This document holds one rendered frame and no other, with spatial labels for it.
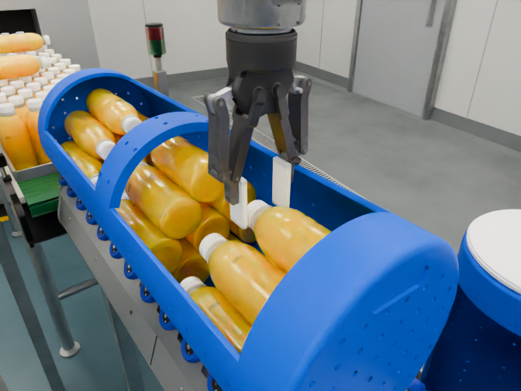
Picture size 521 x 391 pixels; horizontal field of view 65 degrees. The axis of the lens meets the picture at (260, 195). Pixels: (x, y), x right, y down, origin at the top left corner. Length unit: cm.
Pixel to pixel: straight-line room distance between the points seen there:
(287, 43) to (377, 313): 27
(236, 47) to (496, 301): 55
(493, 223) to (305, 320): 57
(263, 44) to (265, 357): 29
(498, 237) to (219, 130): 55
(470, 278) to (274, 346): 48
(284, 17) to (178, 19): 520
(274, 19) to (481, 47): 390
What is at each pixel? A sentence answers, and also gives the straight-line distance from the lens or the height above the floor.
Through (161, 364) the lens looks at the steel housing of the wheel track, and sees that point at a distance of 76.
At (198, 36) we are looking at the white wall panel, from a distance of 572.
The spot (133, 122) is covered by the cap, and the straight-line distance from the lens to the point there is 88.
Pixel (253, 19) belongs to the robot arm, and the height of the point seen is 141.
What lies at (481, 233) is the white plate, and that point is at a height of 104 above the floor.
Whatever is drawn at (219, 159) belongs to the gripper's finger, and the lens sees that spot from 45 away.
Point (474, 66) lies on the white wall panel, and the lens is 431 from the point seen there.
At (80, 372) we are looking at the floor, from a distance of 196.
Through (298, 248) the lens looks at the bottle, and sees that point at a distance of 46.
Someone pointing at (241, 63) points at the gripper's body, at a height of 137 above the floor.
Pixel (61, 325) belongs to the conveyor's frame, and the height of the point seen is 17.
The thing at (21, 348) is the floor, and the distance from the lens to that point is 215.
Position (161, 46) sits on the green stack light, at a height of 119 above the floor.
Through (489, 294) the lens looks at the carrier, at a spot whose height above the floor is 100.
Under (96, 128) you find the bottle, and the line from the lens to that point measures 94.
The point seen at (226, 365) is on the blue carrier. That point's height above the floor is 112.
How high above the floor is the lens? 146
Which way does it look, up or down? 30 degrees down
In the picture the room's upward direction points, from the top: straight up
